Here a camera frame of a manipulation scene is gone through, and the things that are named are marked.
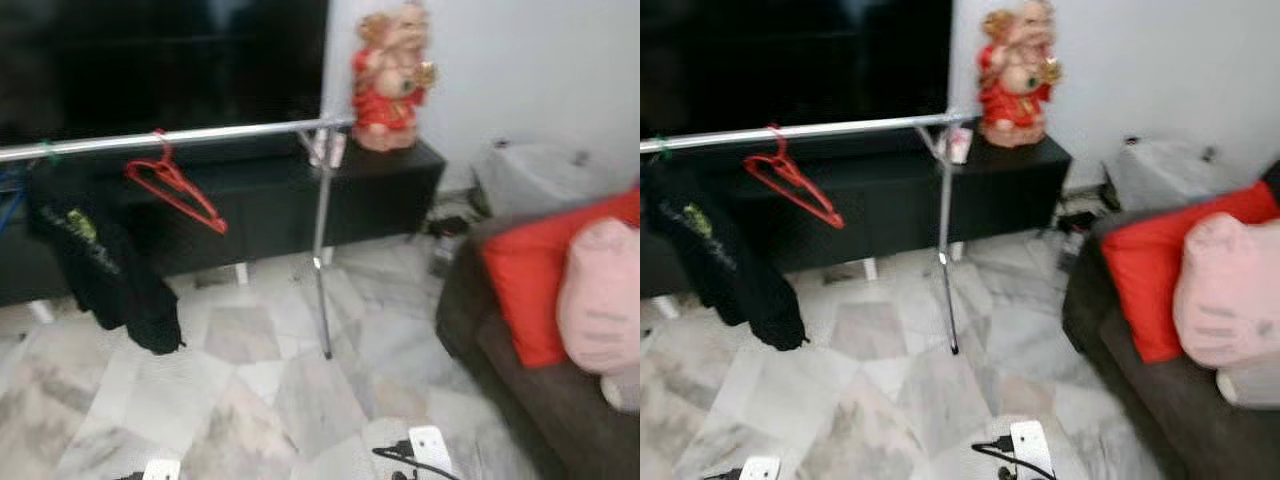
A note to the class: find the pink cat face pillow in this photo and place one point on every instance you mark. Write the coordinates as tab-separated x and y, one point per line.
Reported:
1230	300
600	300

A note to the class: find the red plastic clothes hanger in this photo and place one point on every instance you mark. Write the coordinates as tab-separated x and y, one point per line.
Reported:
218	226
836	222

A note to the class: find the grey plastic bag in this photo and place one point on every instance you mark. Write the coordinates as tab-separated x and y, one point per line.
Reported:
1160	175
530	180

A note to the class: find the black power strip green light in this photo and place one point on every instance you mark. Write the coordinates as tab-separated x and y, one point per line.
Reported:
445	250
1075	245

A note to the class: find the black television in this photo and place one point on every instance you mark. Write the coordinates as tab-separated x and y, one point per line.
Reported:
800	60
150	60

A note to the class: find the red cushion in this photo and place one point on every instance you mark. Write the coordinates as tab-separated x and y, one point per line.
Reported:
520	290
1140	280

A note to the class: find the blue plastic clothes hanger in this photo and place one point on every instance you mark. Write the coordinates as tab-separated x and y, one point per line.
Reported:
8	205

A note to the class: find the black shirt green logo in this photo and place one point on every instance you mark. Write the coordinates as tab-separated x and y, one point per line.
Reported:
730	270
110	280

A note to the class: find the black low TV cabinet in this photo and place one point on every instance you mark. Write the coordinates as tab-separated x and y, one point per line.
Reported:
380	200
1010	190

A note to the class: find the silver metal clothes rack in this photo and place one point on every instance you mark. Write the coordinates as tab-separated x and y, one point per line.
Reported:
250	132
860	127

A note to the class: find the green clothes hanger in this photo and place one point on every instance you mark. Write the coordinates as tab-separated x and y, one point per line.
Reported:
660	148
48	152

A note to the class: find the small white pink box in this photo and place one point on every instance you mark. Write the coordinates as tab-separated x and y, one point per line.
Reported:
335	150
960	145

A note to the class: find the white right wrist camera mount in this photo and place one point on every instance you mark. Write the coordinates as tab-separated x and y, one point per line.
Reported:
430	450
1032	448

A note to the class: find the dark brown fabric sofa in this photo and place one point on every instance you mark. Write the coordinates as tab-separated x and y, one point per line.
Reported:
1160	400
540	400

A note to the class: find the red and gold figurine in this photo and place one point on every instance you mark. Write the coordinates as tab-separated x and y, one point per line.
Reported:
385	100
1012	100

